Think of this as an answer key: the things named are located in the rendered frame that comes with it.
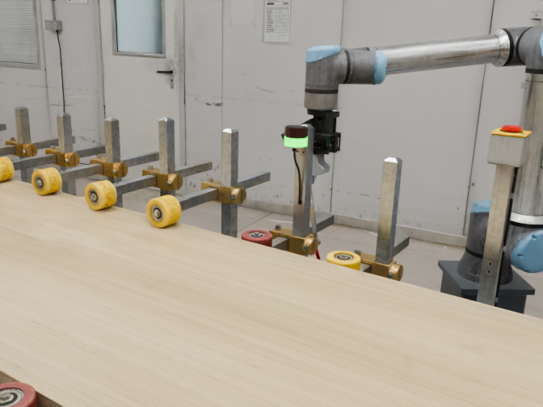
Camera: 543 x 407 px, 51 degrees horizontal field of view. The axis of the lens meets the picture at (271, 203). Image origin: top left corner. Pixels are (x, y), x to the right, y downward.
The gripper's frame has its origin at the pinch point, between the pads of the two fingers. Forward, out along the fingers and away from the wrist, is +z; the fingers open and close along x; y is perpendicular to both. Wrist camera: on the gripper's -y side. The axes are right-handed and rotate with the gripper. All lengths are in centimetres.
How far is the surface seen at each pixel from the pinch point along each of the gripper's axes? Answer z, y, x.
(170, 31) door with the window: -39, -266, 229
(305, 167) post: -5.7, 3.9, -9.6
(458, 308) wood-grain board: 11, 53, -33
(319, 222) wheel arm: 15.1, -0.3, 8.0
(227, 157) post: -4.8, -22.3, -9.5
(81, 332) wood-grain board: 11, 2, -82
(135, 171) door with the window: 86, -309, 225
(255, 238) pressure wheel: 10.5, -0.2, -26.3
